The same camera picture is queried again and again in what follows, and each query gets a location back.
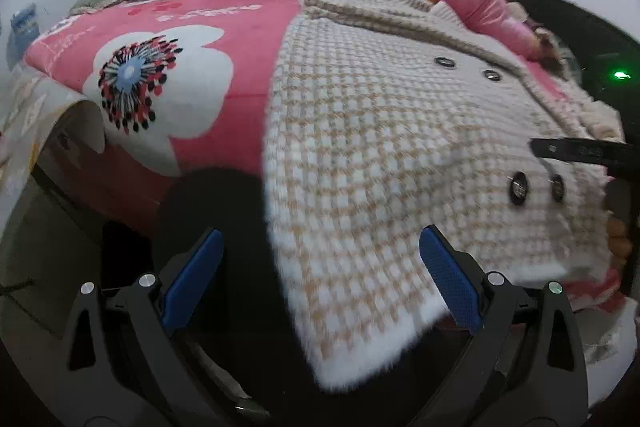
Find person's right hand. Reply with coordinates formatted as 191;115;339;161
605;217;633;260

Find beige white checked knit cardigan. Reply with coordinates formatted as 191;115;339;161
262;0;626;395

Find grey patterned bed sheet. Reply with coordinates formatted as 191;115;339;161
0;62;108;228

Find person's dark trousers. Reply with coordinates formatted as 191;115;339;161
100;167;321;427

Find black sofa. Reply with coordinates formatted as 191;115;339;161
510;0;640;108

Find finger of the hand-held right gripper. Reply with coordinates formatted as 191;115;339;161
529;136;640;182

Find cream fuzzy cloth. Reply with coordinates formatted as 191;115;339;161
575;92;626;142

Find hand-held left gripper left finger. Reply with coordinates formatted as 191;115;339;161
60;227;226;427

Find grey plaid garment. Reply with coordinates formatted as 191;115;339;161
530;22;571;72

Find pink floral fleece blanket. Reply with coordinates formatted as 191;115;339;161
25;0;626;313

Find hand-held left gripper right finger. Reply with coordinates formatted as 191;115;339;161
419;224;591;427

